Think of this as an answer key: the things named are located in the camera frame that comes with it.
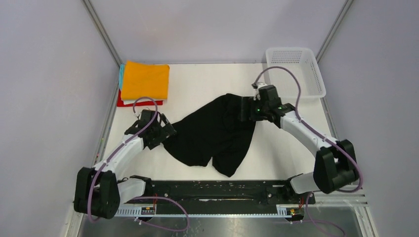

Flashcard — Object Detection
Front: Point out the black t shirt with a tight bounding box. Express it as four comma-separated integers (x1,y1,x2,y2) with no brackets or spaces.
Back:
163,93,255,177

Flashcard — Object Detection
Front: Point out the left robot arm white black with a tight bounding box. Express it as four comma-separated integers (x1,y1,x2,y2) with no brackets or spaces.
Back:
73,109,176,219

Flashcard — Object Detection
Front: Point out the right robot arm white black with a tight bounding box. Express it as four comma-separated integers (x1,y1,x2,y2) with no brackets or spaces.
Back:
239,82,361,203

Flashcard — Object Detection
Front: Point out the folded white t shirt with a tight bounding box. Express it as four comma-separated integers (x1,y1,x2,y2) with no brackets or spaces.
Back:
117,90,154,107

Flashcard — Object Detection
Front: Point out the folded red t shirt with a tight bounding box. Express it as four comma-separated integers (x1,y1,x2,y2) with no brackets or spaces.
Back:
116,90,164,107

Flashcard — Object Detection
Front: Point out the folded orange t shirt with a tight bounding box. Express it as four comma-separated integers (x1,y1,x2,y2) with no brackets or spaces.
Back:
121,61,170,100

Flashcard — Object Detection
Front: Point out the white plastic basket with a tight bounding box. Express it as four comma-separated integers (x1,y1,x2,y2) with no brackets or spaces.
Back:
264,47,326,99

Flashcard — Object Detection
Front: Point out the folded cyan t shirt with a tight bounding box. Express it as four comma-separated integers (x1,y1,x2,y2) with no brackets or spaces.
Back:
118,64,126,91

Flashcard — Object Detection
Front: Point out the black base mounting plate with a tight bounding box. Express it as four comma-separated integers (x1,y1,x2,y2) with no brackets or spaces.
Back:
127,180,307,214

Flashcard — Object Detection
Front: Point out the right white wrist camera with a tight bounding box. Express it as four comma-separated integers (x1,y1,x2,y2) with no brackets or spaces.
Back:
251,82,267,101

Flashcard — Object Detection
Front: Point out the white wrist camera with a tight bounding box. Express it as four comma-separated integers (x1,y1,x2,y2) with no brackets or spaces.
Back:
134,110,145,119
251,82,267,101

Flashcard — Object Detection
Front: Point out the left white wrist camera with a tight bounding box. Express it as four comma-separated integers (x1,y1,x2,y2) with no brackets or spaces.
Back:
134,110,145,119

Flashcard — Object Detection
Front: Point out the white slotted cable duct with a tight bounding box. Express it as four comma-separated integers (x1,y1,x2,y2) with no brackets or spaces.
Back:
115,205,292,218

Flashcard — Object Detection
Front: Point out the aluminium frame rail right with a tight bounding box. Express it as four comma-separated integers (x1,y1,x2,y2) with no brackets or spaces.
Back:
316,0,354,63

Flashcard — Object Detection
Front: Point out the aluminium frame rail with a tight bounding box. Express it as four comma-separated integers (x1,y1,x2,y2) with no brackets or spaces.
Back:
316,0,354,63
81,0,123,67

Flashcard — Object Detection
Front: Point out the aluminium frame rail left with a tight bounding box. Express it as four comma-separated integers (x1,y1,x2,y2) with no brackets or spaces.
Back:
81,0,123,67

